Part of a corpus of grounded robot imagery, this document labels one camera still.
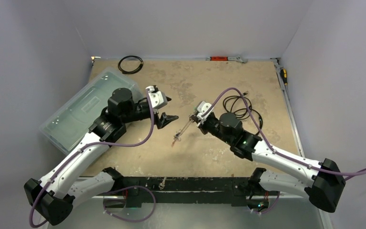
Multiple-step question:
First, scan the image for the silver key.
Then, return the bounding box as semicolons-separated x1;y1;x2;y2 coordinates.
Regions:
158;177;167;190

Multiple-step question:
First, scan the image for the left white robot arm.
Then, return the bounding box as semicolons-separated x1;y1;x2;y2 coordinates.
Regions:
24;85;177;229

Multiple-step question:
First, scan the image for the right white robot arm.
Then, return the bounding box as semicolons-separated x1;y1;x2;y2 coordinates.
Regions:
189;113;346;213

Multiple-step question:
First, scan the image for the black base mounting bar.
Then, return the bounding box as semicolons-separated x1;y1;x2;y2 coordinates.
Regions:
104;167;278;208

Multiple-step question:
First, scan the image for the yellow black screwdriver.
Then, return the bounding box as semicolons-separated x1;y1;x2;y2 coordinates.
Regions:
280;68;288;86

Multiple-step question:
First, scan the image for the clear plastic storage box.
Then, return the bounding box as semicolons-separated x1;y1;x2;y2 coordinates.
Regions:
40;67;143;155

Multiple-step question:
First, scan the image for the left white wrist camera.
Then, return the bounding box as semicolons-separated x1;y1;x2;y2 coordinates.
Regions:
146;85;168;110

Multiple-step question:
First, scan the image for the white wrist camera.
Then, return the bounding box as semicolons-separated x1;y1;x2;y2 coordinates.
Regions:
194;101;214;126
146;85;168;110

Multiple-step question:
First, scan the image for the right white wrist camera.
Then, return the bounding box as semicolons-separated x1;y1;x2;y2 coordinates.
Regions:
194;101;214;126

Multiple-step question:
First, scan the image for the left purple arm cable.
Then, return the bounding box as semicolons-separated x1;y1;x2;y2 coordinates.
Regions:
29;88;156;229

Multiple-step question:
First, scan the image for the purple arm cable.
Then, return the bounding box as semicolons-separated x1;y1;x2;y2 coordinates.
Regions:
202;87;366;181
29;88;156;229

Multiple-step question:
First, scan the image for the small coiled black cable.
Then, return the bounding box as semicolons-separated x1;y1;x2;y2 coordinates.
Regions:
117;55;144;75

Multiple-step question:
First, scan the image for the long black usb cable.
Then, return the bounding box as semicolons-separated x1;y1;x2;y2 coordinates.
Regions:
223;92;264;129

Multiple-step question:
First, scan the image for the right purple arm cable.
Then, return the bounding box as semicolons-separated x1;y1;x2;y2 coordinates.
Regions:
202;87;366;181

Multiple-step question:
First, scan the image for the red handled adjustable wrench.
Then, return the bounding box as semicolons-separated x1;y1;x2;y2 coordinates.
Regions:
205;56;248;63

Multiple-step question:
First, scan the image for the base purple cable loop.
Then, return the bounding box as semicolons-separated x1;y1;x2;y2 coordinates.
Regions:
102;185;157;223

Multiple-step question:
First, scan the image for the aluminium frame rail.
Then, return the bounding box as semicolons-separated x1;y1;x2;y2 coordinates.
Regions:
271;58;305;157

